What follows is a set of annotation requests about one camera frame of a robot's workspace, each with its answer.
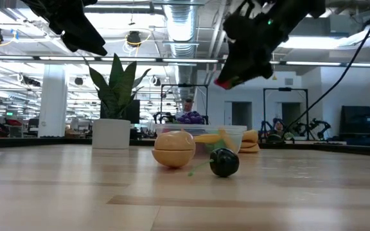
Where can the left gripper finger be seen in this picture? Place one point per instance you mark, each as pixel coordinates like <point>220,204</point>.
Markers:
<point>72,25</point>

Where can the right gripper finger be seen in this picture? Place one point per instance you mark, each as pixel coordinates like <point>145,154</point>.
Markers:
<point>246,65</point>

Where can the red toy strawberry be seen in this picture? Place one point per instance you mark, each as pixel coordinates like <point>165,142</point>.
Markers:
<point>223,85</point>

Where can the purple toy grapes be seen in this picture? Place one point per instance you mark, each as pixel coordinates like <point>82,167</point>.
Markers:
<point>190,118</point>

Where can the yellow toy pepper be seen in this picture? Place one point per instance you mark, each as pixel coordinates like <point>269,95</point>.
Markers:
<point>228,141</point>

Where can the green toy corn cob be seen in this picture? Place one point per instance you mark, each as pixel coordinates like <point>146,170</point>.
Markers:
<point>212,147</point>

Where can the black toy cherry green stem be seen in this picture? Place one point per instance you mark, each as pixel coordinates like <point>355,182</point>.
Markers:
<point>225,162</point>

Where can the tan toy potato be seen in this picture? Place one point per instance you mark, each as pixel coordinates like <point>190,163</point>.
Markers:
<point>173,150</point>

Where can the black background robot arm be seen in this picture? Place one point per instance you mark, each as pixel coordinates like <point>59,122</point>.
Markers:
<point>320,123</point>
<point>164,118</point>
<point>206,119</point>

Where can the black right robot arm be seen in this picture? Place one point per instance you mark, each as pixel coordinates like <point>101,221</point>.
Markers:
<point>297,13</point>

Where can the clear plastic tupperware container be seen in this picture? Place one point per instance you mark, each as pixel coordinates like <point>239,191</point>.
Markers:
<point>241,138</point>

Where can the person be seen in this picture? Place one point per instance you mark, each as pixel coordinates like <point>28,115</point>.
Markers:
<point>188,105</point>
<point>279,126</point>

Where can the white building column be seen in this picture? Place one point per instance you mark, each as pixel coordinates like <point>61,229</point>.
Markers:
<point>53,96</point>

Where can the snake plant in white pot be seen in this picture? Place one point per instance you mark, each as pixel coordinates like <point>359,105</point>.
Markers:
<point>114,96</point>

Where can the black background monitor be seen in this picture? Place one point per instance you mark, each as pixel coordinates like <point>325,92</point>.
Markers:
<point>135,112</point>

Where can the dark equipment cabinet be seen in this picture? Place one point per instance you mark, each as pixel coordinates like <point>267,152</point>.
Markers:
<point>361,125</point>

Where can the black background frame stand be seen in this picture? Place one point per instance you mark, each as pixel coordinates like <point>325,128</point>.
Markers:
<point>284,89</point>
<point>185,85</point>

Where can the silver ceiling air duct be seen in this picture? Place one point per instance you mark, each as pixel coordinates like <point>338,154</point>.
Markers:
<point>181,19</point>

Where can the black aluminium table frame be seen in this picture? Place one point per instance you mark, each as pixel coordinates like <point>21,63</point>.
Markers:
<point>365,151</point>

